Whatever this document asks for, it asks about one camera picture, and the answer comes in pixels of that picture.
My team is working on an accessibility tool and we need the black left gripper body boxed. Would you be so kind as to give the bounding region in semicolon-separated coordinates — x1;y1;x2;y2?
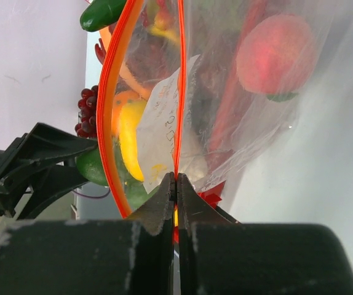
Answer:
0;145;32;218

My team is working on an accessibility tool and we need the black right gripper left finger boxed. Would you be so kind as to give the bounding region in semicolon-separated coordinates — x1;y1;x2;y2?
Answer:
0;173;176;294

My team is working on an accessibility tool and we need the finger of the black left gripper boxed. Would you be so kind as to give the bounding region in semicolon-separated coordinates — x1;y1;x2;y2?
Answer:
18;165;89;219
1;123;98;172

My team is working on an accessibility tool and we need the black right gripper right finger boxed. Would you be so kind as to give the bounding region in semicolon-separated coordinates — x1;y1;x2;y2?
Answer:
177;174;353;294

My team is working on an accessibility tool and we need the dark red grape bunch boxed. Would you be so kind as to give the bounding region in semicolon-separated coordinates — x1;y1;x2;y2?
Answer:
74;85;98;139

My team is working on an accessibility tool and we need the dark green cucumber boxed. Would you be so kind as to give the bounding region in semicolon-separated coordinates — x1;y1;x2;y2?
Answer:
79;0;126;32

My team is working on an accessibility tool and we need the clear zip bag orange zipper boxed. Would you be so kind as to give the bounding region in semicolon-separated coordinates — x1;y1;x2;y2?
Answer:
97;1;353;217

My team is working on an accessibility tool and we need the pink peach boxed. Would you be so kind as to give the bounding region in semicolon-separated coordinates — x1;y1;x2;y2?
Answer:
236;14;317;95

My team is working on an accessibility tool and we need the green lime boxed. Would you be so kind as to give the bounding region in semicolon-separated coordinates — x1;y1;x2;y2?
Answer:
76;148;108;186

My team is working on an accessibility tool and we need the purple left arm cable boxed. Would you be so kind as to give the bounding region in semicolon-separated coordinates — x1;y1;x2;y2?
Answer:
73;186;111;200

